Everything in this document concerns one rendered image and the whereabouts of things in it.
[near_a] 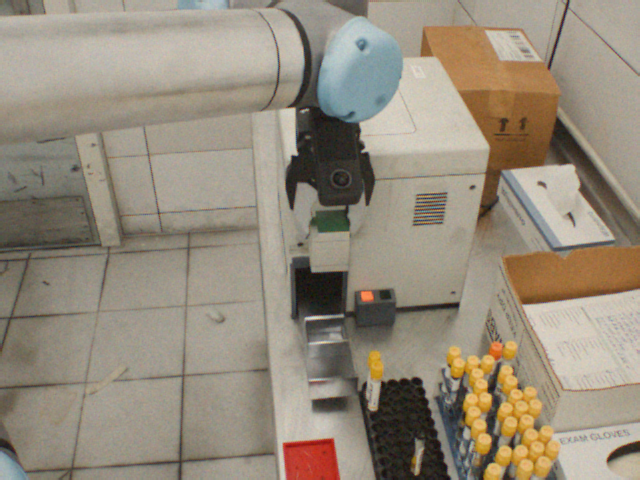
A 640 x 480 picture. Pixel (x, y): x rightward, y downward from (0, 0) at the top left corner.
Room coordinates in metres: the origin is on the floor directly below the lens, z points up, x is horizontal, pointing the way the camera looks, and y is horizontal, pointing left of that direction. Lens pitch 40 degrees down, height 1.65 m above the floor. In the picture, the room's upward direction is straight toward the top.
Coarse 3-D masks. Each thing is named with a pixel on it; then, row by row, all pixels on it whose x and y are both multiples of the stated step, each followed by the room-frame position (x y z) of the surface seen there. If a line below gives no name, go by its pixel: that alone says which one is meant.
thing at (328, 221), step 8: (320, 216) 0.65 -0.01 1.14; (328, 216) 0.65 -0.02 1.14; (336, 216) 0.65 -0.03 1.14; (344, 216) 0.65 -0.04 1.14; (312, 224) 0.63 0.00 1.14; (320, 224) 0.63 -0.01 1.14; (328, 224) 0.63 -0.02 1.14; (336, 224) 0.63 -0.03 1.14; (344, 224) 0.63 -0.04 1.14; (320, 232) 0.62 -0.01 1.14; (328, 232) 0.62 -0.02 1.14
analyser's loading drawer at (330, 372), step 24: (312, 288) 0.75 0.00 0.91; (336, 288) 0.75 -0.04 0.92; (312, 312) 0.70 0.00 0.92; (336, 312) 0.70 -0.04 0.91; (312, 336) 0.66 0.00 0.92; (336, 336) 0.66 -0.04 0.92; (312, 360) 0.61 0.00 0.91; (336, 360) 0.61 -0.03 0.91; (312, 384) 0.56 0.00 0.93; (336, 384) 0.56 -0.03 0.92
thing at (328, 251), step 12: (312, 228) 0.64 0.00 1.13; (312, 240) 0.62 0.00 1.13; (324, 240) 0.62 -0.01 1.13; (336, 240) 0.62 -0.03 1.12; (348, 240) 0.62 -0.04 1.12; (312, 252) 0.62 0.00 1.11; (324, 252) 0.62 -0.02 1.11; (336, 252) 0.62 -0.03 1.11; (312, 264) 0.62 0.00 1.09; (324, 264) 0.62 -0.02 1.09; (336, 264) 0.62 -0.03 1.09
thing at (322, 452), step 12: (288, 444) 0.50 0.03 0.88; (300, 444) 0.50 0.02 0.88; (312, 444) 0.50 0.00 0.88; (324, 444) 0.50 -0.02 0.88; (288, 456) 0.48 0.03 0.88; (300, 456) 0.48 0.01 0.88; (312, 456) 0.48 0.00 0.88; (324, 456) 0.48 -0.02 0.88; (336, 456) 0.48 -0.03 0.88; (288, 468) 0.46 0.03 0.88; (300, 468) 0.46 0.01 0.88; (312, 468) 0.46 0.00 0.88; (324, 468) 0.46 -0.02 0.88; (336, 468) 0.46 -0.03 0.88
